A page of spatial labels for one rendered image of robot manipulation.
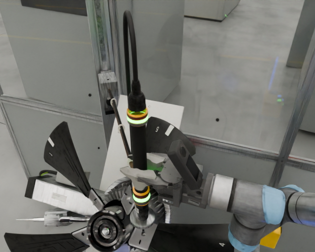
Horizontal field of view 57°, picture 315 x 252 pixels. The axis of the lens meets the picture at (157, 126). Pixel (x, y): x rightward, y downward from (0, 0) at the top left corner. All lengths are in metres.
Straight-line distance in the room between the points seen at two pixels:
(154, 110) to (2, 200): 1.96
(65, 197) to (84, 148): 0.82
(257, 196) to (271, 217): 0.05
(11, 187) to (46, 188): 1.73
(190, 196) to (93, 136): 1.18
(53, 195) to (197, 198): 0.62
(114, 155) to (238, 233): 0.60
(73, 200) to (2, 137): 2.45
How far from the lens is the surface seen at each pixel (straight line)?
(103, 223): 0.89
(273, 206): 0.65
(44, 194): 1.18
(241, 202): 0.65
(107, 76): 1.26
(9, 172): 3.04
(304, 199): 0.75
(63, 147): 0.96
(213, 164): 1.60
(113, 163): 1.16
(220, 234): 0.91
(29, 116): 2.02
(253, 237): 0.73
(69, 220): 1.09
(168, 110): 1.10
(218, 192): 0.65
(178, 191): 0.66
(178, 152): 0.61
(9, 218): 2.66
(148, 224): 0.83
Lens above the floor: 1.96
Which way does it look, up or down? 37 degrees down
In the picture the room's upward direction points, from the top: straight up
